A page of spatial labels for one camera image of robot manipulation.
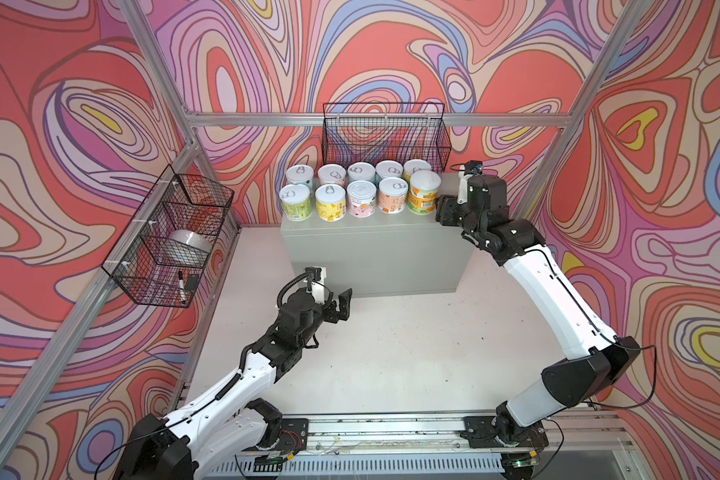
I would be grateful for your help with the can green yellow label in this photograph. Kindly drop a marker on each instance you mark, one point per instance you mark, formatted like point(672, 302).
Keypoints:
point(296, 202)

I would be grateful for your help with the black wire basket left wall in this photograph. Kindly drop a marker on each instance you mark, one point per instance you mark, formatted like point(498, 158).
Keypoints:
point(164, 264)

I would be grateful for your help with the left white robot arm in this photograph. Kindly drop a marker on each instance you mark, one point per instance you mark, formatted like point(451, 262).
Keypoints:
point(162, 448)

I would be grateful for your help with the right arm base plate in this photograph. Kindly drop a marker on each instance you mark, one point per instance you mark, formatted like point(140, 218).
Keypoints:
point(501, 432)

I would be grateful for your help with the can blue label back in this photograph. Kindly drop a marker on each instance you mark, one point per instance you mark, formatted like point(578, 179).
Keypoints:
point(361, 171)

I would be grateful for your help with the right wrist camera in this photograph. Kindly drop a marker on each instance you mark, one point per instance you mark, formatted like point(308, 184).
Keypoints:
point(465, 171)

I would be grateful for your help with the can blue green label front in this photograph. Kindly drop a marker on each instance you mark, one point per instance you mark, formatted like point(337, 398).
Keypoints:
point(388, 169)

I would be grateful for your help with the can orange label plastic lid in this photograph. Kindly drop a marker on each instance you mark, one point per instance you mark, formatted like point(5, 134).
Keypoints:
point(423, 190)

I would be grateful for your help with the can yellow label front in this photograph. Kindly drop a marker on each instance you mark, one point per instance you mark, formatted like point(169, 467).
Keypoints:
point(330, 201)

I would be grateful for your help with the can pink label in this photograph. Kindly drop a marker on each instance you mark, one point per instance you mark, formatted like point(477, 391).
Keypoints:
point(392, 195)
point(332, 174)

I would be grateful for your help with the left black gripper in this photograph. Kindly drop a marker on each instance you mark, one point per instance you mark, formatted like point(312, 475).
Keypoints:
point(342, 308)

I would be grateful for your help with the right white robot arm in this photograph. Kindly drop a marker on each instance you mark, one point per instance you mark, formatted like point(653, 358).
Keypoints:
point(595, 357)

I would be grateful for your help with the can red label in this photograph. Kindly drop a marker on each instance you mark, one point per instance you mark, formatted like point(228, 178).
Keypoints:
point(301, 174)

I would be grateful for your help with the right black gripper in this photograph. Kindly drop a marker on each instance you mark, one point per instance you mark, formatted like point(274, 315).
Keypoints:
point(445, 208)

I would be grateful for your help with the can plain lid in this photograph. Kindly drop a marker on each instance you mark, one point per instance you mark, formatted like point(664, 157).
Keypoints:
point(361, 196)

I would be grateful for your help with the black marker pen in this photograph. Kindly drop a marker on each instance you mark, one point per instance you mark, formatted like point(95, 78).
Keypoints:
point(181, 288)

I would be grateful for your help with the can pink label back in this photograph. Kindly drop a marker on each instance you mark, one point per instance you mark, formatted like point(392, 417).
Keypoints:
point(392, 195)

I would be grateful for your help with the black wire basket wall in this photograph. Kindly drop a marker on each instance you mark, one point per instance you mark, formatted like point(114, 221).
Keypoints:
point(164, 264)
point(376, 131)

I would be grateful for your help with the aluminium rail front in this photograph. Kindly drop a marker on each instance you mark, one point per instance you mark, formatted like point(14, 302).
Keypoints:
point(402, 433)

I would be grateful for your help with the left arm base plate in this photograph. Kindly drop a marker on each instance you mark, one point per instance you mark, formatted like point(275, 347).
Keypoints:
point(290, 438)

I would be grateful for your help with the black wire basket back wall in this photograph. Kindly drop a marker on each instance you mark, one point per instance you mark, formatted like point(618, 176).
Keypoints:
point(376, 131)

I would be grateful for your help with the grey metal cabinet box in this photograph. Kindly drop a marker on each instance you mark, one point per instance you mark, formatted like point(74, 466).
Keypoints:
point(380, 255)

